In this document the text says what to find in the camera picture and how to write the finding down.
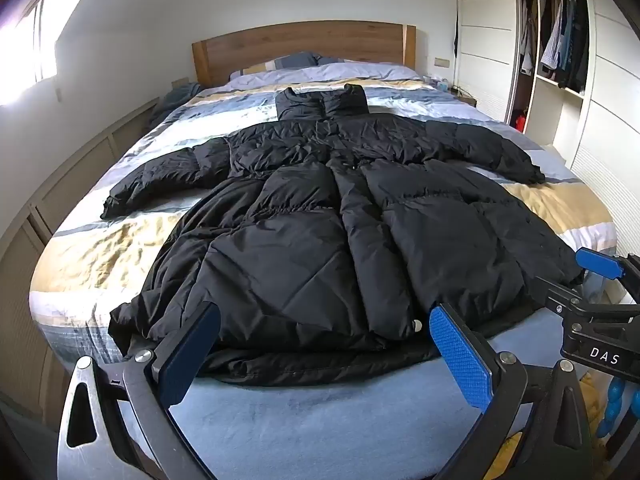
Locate wooden headboard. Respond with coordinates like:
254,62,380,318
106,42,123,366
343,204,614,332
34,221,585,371
191,22,417,87

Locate white wardrobe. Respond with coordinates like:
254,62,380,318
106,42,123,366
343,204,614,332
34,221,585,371
454,0,640,221

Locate person's right hand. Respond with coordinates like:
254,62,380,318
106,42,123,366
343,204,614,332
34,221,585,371
597,376,628,440

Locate black puffer jacket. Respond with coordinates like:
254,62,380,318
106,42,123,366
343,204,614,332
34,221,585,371
100,84,586,387

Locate window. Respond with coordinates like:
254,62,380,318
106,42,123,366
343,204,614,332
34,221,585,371
0,0,60,107

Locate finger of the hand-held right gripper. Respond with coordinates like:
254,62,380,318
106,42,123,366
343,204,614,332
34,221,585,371
545,280,603,323
575,247,640,282

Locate nightstand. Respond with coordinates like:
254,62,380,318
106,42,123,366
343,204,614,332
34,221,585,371
425,75,479,107

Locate striped duvet bed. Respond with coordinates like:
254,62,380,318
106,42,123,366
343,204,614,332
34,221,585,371
27,60,621,480

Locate yellow cloth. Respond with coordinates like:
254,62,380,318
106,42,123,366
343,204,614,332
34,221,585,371
480,374,602,467

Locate blue-grey blanket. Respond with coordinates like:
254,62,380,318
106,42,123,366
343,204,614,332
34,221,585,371
146,81,203,132

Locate hanging clothes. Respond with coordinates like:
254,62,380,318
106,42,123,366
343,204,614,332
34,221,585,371
517,0,592,95

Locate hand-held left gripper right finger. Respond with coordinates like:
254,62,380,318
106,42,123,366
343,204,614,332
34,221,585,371
428,303,601,480

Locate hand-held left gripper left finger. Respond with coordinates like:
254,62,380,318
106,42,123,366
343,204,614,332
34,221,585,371
57,301,222,480

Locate striped pillow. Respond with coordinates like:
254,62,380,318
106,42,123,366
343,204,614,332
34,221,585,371
249,51,321,74

